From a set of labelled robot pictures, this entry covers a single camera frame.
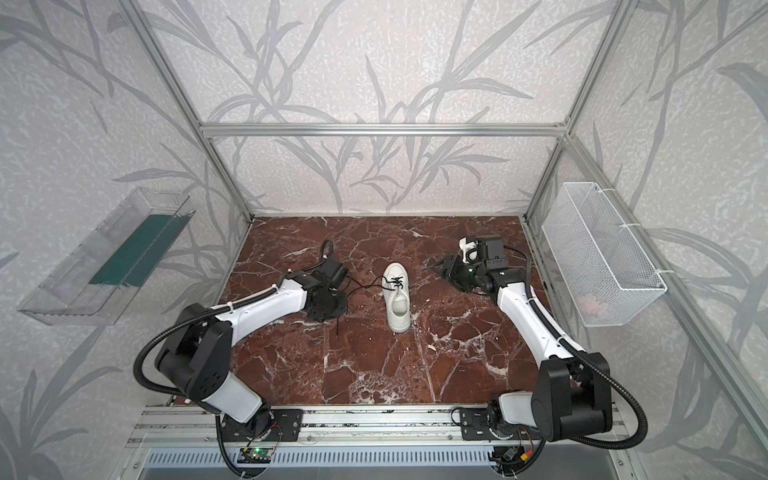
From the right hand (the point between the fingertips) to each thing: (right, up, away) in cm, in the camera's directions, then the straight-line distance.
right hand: (437, 261), depth 83 cm
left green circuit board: (-45, -46, -12) cm, 65 cm away
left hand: (-27, -13, +6) cm, 30 cm away
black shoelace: (-16, -8, +14) cm, 23 cm away
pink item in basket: (+36, -10, -10) cm, 39 cm away
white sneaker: (-11, -13, +8) cm, 19 cm away
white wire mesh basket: (+33, -1, -22) cm, 39 cm away
